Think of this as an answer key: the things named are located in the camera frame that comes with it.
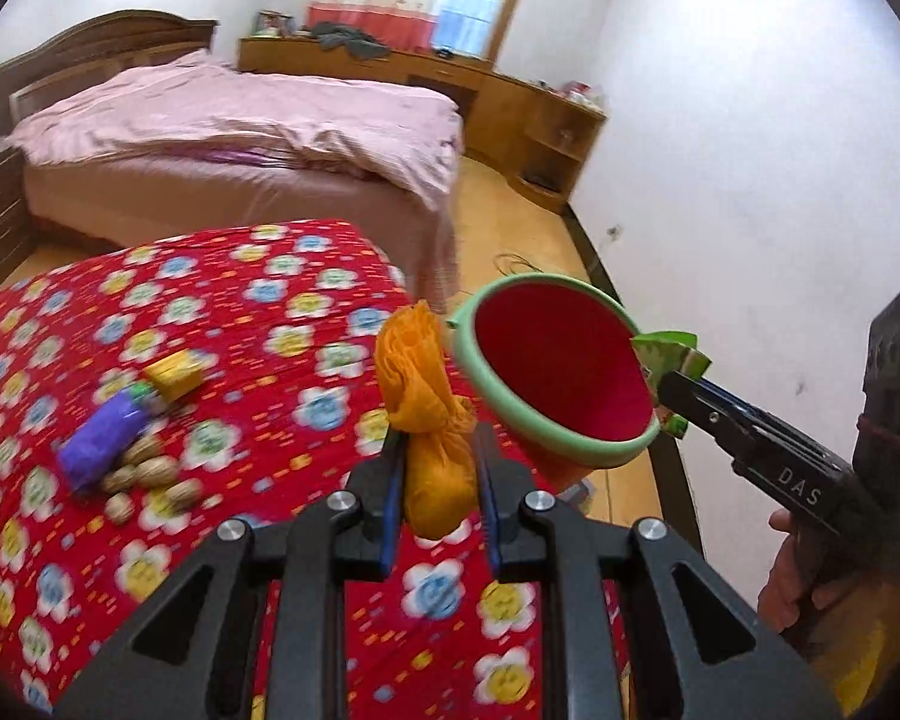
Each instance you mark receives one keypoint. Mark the person's right hand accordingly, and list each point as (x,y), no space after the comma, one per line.
(784,585)

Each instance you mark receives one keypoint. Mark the long wooden cabinet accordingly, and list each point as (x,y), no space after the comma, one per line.
(495,105)

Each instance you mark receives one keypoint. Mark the red smiley flower printed blanket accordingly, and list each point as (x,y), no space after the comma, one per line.
(232,405)

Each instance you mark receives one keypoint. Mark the small yellow box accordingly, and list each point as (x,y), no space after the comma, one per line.
(174,375)

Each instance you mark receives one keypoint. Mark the pink duvet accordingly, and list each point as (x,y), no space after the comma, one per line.
(232,112)

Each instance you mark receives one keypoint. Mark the small picture frames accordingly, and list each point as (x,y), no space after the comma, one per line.
(274,24)

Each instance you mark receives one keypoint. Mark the red bin with green rim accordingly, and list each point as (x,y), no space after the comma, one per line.
(562,360)

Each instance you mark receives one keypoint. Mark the purple packet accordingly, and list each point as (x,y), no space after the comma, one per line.
(101,439)

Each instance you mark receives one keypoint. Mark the small items on cabinet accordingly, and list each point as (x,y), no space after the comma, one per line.
(583,95)

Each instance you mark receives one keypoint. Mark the wooden bed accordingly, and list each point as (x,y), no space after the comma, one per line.
(105,37)

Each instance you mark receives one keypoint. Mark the orange mesh bag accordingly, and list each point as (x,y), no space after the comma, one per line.
(427,465)

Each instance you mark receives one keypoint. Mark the peanut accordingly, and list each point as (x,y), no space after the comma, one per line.
(120,508)
(157,472)
(120,480)
(184,494)
(144,450)

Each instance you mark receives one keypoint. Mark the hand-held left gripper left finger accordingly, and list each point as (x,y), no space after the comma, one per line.
(392,495)

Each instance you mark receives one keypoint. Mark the grey garment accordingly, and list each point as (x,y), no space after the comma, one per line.
(352,41)

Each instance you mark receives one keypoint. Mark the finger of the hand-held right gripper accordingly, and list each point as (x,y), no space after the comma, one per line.
(720,394)
(701,420)

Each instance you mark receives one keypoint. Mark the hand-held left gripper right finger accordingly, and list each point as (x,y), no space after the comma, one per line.
(489,495)

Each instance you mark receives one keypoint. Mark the barred window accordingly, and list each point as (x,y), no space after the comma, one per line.
(480,4)

